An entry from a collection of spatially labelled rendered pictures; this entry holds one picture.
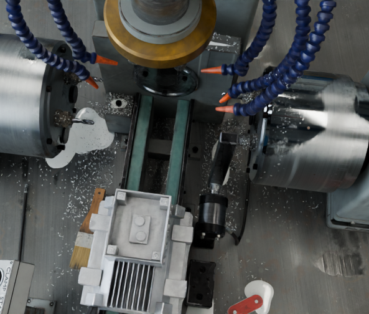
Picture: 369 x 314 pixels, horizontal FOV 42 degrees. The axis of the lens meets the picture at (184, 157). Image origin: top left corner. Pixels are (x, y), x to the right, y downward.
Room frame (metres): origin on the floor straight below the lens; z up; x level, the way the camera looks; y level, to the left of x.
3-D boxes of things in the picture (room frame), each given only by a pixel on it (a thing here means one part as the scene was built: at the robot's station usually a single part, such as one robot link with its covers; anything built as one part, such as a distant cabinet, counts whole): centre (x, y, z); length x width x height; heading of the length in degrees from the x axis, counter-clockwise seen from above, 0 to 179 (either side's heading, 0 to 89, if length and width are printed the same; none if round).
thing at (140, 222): (0.18, 0.07, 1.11); 0.12 x 0.11 x 0.07; 178
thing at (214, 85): (0.60, 0.06, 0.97); 0.30 x 0.11 x 0.34; 88
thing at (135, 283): (0.14, 0.07, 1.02); 0.20 x 0.19 x 0.19; 178
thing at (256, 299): (0.08, -0.17, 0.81); 0.09 x 0.03 x 0.02; 120
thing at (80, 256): (0.23, 0.21, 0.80); 0.21 x 0.05 x 0.01; 174
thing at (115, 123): (0.52, 0.17, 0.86); 0.07 x 0.06 x 0.12; 88
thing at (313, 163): (0.43, -0.27, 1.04); 0.41 x 0.25 x 0.25; 88
